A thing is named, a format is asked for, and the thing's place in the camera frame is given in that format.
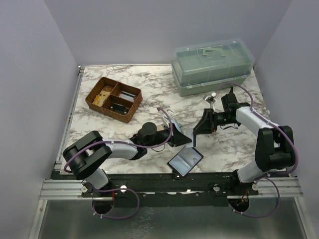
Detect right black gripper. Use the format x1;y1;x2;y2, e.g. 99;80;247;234
192;109;238;135

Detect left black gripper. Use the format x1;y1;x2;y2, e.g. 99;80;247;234
146;123;192;148

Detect white VIP card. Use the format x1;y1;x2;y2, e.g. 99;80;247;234
186;134;196;147

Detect black leather card holder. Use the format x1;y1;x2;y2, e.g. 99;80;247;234
167;147;204;177

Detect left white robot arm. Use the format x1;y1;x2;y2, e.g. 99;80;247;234
62;122;192;197

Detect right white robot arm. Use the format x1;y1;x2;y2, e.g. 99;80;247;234
193;93;297;195

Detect silver card in basket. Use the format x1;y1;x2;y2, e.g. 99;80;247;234
119;91;136;102

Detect gold cards in basket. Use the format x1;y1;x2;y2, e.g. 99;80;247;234
93;91;110;107

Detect green plastic storage box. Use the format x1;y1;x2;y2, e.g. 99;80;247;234
171;38;255;97

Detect black item in basket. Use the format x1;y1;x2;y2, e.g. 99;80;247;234
110;103;129;115

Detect brown woven divided basket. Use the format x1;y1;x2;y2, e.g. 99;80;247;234
85;77;143;123

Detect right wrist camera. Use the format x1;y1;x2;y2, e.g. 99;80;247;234
203;92;217;110

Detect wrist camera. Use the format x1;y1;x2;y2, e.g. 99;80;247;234
203;92;217;110
160;110;174;127

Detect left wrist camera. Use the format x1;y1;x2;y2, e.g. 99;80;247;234
160;110;174;127

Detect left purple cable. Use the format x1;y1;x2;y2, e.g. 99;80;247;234
63;107;174;220

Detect purple cable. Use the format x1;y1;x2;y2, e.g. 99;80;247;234
211;83;299;219
63;107;174;220

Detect black metal base rail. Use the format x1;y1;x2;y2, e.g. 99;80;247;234
47;172;258;212

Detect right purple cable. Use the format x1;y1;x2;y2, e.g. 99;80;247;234
211;83;299;219

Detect aluminium frame rail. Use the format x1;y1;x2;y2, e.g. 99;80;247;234
53;66;85;171

